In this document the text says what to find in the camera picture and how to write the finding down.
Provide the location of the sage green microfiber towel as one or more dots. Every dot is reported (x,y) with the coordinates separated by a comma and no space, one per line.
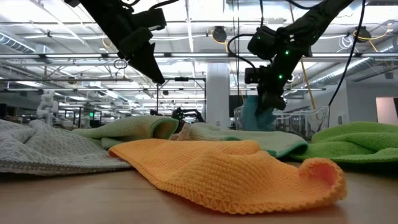
(124,127)

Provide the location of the black monitor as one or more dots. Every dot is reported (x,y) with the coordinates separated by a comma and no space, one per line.
(236,107)

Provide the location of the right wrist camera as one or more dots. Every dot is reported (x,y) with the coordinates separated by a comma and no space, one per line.
(254,75)

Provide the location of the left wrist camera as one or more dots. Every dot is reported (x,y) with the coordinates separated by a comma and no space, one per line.
(150,19)

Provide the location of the pale green teal-edged towel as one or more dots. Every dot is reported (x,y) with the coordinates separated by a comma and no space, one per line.
(248,140)

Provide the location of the bright green microfiber towel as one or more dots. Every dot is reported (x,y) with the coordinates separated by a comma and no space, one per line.
(357,140)

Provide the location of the black background robot arms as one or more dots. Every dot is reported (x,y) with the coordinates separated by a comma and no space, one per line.
(180,113)

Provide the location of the grey microfiber towel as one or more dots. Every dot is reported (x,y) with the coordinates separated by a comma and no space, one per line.
(46,149)

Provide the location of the clear plastic bin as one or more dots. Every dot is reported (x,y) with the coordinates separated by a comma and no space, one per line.
(298,123)

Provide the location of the white pillar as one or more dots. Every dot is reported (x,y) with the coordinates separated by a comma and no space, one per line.
(217,93)

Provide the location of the white robot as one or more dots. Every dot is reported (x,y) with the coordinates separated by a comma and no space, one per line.
(46,105)

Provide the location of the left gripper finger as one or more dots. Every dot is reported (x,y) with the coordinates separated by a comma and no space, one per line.
(149,65)

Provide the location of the orange microfiber towel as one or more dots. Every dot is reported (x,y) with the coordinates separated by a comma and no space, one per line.
(233,174)

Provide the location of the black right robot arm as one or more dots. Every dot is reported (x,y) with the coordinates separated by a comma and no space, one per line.
(311,21)

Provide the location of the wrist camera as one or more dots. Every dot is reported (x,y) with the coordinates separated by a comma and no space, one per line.
(150,19)
(254,75)

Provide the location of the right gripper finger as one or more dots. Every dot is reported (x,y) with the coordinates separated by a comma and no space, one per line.
(273,104)

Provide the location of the blue microfiber towel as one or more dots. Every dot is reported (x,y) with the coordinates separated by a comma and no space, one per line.
(255,118)

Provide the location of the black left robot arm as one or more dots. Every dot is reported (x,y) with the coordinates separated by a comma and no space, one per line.
(105,15)

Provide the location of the black frame rig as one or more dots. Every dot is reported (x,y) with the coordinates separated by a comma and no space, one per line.
(158,99)

